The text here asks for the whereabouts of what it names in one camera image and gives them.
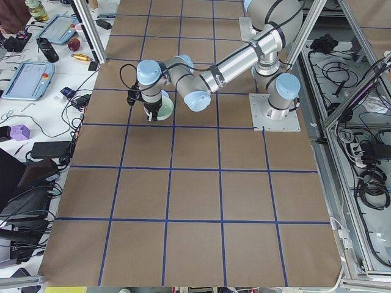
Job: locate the metal base plate image left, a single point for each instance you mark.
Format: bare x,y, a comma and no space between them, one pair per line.
246,28

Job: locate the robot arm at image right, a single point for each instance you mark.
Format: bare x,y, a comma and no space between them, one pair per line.
277,24

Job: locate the aluminium frame post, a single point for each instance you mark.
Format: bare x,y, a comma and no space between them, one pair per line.
82,11

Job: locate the black water bottle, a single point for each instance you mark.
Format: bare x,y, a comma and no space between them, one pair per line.
47,49

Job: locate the black power brick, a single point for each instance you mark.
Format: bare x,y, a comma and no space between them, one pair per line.
54,149

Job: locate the white power strip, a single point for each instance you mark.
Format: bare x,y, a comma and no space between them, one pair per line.
356,154

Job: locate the metal base plate image right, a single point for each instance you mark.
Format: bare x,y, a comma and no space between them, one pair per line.
267,118

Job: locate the teach pendant tablet near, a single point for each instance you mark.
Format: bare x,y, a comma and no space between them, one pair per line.
30,81

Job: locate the teach pendant tablet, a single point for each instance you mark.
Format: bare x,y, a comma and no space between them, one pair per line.
59,29
30,81

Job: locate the red apple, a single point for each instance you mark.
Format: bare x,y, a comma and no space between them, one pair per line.
74,44

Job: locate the metal base plate image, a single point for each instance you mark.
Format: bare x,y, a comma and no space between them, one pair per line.
246,28
267,118

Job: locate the purple plastic block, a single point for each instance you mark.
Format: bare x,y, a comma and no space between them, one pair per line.
20,132

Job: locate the teach pendant tablet far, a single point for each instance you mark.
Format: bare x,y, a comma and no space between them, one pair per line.
59,29

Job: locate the gold metal cylinder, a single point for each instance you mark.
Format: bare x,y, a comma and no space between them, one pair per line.
82,57

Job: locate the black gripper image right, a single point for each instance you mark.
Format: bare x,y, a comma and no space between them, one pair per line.
151,108

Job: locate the green bowl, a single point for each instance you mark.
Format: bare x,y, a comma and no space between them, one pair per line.
167,107

